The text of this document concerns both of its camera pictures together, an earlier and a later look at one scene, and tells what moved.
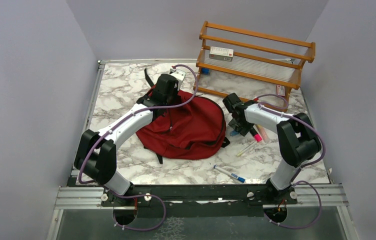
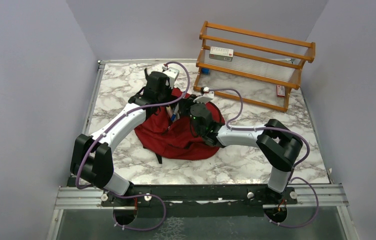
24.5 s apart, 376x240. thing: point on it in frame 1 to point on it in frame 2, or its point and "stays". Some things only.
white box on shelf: (221, 53) stays
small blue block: (205, 71) stays
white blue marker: (232, 175) to (173, 117)
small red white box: (280, 90) stays
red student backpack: (193, 129) stays
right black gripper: (242, 130) to (186, 103)
